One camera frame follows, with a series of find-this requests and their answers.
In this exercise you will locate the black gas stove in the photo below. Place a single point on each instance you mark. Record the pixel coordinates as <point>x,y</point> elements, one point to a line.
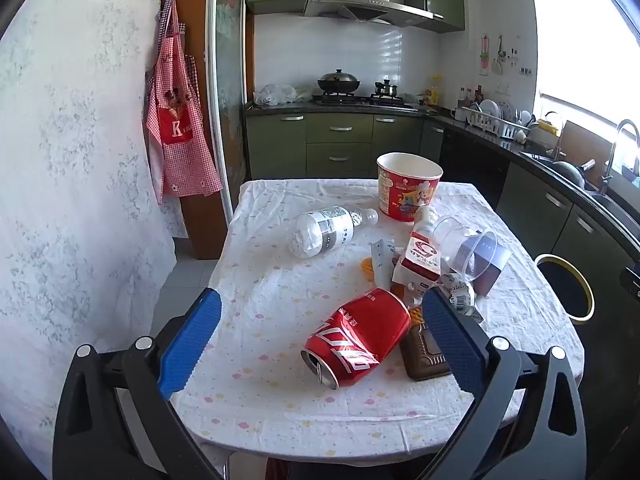
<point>350,99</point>

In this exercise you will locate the white plastic bags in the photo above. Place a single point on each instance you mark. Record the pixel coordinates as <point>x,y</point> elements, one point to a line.
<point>280,95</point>

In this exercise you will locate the green lower cabinets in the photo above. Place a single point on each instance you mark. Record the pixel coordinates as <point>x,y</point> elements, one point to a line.
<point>340,145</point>

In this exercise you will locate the black wok with lid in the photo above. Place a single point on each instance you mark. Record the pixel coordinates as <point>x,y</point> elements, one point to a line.
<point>339,81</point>

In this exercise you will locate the red checkered apron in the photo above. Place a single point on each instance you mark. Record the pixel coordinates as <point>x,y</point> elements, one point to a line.
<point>180,135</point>

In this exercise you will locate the dark trash bin yellow rim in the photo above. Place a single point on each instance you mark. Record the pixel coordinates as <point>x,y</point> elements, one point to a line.
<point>560,280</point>

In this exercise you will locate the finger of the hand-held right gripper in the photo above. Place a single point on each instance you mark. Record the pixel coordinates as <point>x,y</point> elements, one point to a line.
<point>631,282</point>

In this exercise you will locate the steel range hood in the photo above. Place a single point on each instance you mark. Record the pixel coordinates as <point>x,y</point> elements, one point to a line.
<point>360,10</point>

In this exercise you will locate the yellow oil bottle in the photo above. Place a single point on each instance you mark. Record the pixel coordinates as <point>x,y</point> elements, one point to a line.
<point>434,92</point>

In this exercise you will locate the dark frying pan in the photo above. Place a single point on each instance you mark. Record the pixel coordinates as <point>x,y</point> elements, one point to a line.
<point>570,170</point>

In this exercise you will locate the crumpled white paper label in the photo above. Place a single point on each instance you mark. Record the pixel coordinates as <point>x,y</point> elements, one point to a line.
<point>462,295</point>

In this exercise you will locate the metal faucet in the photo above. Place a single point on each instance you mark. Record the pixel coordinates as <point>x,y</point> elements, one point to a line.
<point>612,150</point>

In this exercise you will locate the frosted glass sliding door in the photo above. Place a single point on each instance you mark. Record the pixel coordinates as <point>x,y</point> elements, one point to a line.
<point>227,85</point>

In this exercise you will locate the clear plastic water bottle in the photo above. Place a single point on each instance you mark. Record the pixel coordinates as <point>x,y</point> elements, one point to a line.
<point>320,232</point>

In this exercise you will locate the white dotted tablecloth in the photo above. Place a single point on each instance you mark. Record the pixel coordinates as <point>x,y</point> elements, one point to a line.
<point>280,280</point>

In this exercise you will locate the red soda can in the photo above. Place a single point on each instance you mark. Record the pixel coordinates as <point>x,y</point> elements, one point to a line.
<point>355,335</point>

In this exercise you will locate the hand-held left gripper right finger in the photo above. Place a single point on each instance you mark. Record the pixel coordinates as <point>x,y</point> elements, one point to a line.
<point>450,340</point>

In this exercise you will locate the red paper bucket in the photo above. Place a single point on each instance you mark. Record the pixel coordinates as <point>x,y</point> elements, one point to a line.
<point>405,195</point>

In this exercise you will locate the white bottle with red label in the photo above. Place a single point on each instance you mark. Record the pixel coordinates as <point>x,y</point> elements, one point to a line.
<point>420,260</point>

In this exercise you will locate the clear plastic cup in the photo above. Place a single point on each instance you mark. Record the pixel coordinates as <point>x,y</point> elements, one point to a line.
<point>452,237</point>

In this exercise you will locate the wall hanging decoration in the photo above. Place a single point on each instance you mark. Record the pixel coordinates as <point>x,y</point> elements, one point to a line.
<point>485,55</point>

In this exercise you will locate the small metal pot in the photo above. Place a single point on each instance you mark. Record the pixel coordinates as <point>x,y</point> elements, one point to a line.
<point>386,89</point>

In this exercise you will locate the white dish rack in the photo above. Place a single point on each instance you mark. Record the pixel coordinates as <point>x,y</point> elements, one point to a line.
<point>487,122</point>

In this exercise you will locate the silver snack wrapper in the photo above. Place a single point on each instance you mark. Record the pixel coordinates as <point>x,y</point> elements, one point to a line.
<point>382,265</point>

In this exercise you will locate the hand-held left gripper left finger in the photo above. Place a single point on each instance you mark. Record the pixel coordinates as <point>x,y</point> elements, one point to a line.
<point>192,340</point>

